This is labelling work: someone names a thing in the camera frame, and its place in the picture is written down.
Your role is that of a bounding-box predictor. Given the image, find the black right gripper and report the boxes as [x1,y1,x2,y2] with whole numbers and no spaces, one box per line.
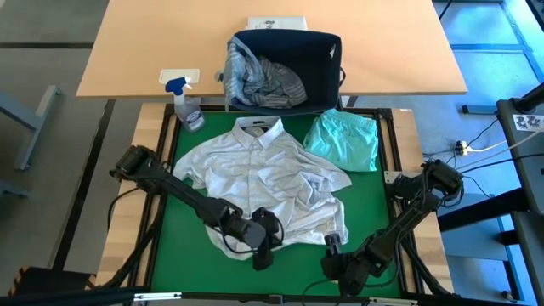
[321,232,375,298]

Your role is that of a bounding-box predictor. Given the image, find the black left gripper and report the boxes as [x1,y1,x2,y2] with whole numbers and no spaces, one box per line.
[231,207,285,272]

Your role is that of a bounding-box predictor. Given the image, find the white patterned collared shirt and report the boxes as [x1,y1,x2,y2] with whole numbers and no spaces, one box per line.
[172,115,353,261]

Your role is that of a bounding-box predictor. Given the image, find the teal shorts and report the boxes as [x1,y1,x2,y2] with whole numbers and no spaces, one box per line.
[302,108,380,173]

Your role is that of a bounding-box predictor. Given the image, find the navy white-striped laundry basket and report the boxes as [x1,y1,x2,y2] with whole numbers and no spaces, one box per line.
[224,28,346,116]

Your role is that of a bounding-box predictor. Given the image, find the green table mat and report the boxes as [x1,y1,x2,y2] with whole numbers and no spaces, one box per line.
[150,110,403,298]

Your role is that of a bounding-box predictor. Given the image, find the black cart base beam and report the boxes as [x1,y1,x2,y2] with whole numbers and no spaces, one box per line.
[437,186,530,233]

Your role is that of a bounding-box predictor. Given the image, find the clear spray bottle blue trigger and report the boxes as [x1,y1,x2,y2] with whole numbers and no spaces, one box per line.
[164,76,206,133]

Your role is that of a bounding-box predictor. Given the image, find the grey striped garment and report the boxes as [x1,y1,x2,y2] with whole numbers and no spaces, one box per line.
[224,36,309,110]

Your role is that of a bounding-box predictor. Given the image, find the black desk foot bar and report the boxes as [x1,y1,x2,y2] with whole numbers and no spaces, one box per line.
[50,98,116,271]

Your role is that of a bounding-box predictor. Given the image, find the white desk outlet plate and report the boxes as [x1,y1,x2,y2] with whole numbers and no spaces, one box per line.
[159,68,201,85]

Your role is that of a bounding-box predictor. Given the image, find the grey desk foot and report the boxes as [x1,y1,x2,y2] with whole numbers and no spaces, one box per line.
[462,104,499,116]

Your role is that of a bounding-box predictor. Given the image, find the grey black equipment cart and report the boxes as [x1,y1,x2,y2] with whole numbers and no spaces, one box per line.
[496,82,544,306]

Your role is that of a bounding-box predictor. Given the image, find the black case with hazard stripes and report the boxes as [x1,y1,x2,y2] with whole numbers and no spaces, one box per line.
[8,265,98,298]

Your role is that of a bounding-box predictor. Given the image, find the white fiducial marker sticker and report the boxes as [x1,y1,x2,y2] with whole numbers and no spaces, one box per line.
[513,113,544,132]

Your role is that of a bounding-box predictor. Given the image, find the white printed paper sheet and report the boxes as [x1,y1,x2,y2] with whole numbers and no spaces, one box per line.
[246,15,308,31]

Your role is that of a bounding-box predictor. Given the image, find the light wooden desk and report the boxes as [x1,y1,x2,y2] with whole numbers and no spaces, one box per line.
[76,0,468,99]

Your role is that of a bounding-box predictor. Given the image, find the grey metal furniture leg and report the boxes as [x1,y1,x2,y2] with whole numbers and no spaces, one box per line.
[0,180,33,200]
[0,84,64,172]

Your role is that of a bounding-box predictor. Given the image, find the black aluminium table frame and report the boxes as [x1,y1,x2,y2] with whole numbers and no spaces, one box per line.
[127,103,456,305]

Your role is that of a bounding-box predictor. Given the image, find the silver metal bracket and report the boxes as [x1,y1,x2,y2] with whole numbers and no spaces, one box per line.
[133,292,183,303]
[368,297,420,306]

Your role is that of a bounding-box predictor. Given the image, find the black cable sleeve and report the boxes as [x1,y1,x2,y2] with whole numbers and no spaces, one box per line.
[388,197,454,298]
[101,199,167,290]

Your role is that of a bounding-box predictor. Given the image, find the white floor cable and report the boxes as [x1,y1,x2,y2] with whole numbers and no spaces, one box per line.
[467,127,544,155]

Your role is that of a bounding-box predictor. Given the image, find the black floor cable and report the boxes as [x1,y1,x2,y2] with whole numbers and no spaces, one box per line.
[461,152,544,175]

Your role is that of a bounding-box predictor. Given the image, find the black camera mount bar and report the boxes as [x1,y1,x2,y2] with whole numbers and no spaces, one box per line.
[0,286,148,306]

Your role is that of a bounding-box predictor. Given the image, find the black cylindrical post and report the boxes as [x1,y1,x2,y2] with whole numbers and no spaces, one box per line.
[509,82,544,114]

